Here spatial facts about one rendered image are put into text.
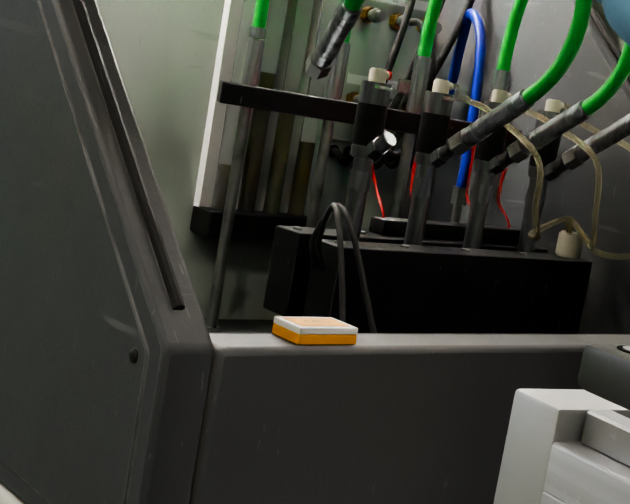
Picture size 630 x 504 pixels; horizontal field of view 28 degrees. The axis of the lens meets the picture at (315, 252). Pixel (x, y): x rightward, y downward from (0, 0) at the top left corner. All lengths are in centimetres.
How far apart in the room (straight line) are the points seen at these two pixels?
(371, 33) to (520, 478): 96
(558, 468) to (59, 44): 48
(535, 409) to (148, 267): 29
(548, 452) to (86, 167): 39
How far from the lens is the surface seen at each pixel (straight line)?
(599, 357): 51
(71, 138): 87
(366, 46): 150
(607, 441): 59
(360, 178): 115
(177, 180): 138
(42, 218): 90
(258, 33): 130
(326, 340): 83
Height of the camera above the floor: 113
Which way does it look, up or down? 8 degrees down
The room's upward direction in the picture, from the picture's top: 10 degrees clockwise
